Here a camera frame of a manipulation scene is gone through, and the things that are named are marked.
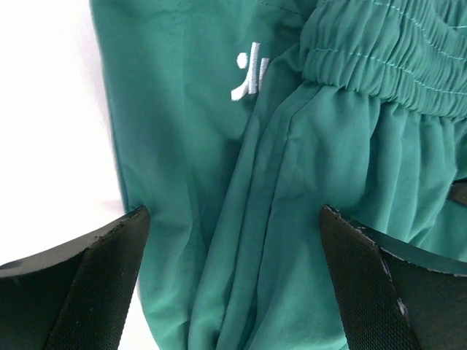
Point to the teal green shorts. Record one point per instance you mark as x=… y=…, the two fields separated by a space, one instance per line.
x=234 y=122

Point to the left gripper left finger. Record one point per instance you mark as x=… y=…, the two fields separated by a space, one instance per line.
x=74 y=296

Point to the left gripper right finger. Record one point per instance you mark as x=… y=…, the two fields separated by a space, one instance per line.
x=392 y=295

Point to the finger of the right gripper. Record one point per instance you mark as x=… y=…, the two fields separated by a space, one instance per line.
x=458 y=193

